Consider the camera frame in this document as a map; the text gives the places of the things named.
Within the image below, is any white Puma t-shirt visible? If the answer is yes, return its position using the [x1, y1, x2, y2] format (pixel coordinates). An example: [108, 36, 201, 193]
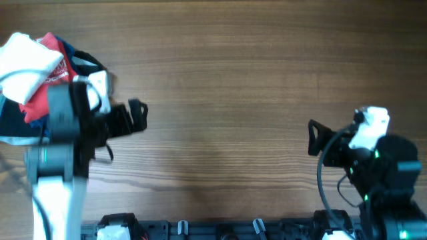
[1, 32, 63, 105]

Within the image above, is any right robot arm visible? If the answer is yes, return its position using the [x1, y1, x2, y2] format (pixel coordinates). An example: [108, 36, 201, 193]
[308, 117, 426, 239]

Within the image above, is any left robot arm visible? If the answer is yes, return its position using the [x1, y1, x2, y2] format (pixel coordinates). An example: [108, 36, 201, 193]
[25, 82, 148, 239]

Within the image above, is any navy blue folded t-shirt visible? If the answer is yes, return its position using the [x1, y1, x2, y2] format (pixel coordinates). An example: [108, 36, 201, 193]
[25, 33, 77, 128]

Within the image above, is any red folded t-shirt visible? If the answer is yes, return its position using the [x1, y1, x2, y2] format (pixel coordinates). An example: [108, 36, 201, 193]
[18, 31, 79, 124]

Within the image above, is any light blue folded garment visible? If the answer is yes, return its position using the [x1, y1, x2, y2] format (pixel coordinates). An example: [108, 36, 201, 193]
[1, 95, 49, 145]

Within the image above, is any black folded garment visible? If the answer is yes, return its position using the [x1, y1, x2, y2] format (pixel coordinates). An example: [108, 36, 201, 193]
[1, 50, 106, 138]

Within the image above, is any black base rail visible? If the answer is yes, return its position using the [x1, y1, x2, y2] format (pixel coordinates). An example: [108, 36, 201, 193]
[79, 218, 368, 240]

